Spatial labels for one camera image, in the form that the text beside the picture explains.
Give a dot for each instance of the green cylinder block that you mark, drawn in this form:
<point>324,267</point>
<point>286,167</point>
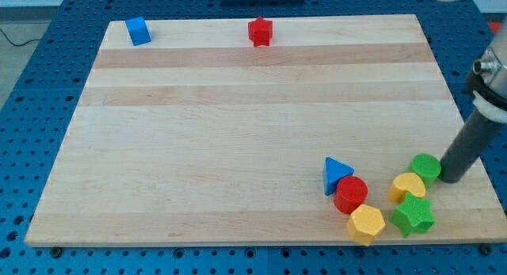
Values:
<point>427,167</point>

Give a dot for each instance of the blue triangle block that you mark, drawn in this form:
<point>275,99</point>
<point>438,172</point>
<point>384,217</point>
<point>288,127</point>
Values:
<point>333,171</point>

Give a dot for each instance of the wooden board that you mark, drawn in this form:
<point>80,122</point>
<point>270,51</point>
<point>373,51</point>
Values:
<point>199,138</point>

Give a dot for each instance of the red star block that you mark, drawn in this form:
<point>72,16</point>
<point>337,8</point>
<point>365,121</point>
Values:
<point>260,31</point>

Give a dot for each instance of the red cylinder block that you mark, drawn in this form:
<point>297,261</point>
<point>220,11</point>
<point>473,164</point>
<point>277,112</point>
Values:
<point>350,193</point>

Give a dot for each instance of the yellow hexagon block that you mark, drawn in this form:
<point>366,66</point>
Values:
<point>365,223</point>

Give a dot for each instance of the blue cube block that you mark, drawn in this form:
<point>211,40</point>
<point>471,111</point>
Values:
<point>138,31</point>

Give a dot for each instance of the yellow heart block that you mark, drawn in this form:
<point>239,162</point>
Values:
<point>403,184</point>

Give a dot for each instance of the green star block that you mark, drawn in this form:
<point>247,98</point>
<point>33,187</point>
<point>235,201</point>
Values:
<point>413,215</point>

